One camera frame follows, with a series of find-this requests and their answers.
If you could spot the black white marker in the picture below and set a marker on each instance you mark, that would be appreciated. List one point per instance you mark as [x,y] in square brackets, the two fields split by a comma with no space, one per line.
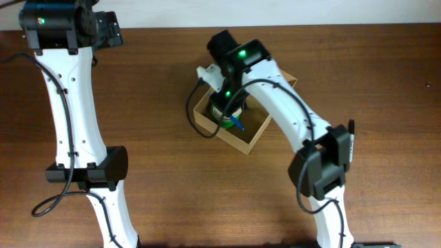
[351,129]

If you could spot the brown cardboard box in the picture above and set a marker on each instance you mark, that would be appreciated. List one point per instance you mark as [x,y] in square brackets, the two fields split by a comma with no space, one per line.
[254,119]

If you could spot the blue pen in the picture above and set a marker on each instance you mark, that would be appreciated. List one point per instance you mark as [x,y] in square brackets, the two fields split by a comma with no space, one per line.
[236,122]

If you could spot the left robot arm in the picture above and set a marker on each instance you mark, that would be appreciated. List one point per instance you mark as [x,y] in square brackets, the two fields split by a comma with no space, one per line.
[63,37]

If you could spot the green tape roll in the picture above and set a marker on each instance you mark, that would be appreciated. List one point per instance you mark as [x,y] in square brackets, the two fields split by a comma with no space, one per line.
[226,125]

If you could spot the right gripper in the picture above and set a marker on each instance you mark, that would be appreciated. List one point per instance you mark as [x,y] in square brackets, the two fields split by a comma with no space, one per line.
[227,107]

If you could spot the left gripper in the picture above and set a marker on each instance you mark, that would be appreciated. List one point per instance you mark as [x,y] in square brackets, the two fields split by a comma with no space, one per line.
[111,34]

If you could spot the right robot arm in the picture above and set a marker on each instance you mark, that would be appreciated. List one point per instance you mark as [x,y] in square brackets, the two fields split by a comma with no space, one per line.
[322,151]

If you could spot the white tape roll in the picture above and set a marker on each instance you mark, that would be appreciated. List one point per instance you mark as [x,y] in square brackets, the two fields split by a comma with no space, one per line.
[217,113]

